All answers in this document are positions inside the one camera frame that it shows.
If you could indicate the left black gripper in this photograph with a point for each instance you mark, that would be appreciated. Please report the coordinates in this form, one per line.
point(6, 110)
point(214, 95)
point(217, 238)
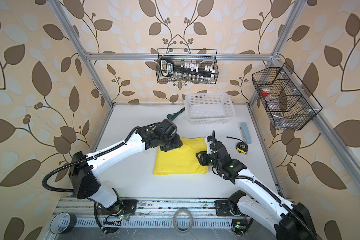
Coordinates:
point(178, 143)

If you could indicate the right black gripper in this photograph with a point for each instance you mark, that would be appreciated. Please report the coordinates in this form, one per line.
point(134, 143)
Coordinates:
point(203, 158)

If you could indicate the yellow trousers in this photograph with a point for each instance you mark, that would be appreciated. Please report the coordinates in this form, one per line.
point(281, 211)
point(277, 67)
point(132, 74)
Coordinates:
point(181, 161)

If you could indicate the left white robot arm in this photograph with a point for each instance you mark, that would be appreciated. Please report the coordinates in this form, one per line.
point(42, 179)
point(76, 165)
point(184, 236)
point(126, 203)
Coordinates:
point(84, 170)

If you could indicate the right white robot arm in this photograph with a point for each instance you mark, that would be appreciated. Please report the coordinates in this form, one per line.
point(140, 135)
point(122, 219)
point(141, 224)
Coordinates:
point(283, 218)

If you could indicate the dark green pipe wrench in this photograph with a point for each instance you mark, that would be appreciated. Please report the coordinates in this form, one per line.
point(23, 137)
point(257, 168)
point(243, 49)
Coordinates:
point(175, 115)

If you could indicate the light blue stapler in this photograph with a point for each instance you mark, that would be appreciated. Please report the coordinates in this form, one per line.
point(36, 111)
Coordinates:
point(245, 133)

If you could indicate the white plastic laundry basket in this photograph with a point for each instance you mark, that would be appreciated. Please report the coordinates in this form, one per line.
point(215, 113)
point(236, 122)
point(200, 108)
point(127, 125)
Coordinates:
point(209, 108)

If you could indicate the clear tape roll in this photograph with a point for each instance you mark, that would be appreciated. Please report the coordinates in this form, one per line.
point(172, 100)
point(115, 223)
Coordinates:
point(183, 221)

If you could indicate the black tool in basket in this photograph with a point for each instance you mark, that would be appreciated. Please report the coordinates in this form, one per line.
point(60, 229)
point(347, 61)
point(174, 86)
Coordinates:
point(168, 68)

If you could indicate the red item in basket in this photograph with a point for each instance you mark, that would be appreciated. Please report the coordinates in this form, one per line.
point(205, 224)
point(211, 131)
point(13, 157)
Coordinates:
point(265, 91)

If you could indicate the black tape roll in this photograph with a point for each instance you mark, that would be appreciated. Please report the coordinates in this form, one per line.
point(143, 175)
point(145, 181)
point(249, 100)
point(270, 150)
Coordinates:
point(63, 223)

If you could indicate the black wire basket back wall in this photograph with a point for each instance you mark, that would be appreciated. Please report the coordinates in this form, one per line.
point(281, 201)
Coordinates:
point(205, 57)

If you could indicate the black wire basket wall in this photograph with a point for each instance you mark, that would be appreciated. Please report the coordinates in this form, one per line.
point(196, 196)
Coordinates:
point(205, 57)
point(292, 104)

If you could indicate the black wire basket right wall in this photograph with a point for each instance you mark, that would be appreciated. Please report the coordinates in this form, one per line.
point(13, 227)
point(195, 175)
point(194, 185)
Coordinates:
point(292, 104)

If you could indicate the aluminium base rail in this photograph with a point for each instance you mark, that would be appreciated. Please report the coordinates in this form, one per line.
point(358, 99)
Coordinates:
point(153, 213)

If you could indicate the aluminium frame post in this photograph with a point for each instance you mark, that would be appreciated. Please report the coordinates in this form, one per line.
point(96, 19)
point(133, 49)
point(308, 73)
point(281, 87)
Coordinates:
point(266, 77)

